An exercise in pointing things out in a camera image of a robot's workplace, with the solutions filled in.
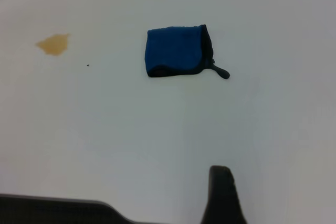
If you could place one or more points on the blue cloth with black trim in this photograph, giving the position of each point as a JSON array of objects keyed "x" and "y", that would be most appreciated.
[{"x": 170, "y": 48}]

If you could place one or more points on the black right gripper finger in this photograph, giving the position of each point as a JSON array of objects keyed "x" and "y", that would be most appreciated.
[{"x": 223, "y": 197}]

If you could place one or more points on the brown coffee spill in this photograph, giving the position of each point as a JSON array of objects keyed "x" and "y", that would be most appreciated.
[{"x": 53, "y": 44}]

